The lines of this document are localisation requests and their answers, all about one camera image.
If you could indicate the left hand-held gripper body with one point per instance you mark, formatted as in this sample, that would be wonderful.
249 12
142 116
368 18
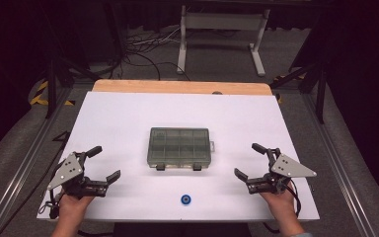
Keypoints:
66 171

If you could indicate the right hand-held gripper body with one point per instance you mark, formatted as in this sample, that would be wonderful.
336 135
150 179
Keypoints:
288 168

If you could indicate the clear grey plastic compartment box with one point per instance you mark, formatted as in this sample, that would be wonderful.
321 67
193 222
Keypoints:
178 148

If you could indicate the person's left hand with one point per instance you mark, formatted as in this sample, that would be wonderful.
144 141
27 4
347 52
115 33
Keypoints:
74 205

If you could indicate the person's right hand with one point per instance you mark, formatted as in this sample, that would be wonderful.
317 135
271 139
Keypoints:
278 202

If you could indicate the black metal stand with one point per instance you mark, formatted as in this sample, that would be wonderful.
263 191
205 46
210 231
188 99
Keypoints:
320 92
51 85

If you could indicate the aluminium rail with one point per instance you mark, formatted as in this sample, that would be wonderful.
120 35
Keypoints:
339 164
23 168

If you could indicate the white metal stand frame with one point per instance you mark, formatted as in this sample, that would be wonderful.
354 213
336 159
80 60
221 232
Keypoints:
223 21

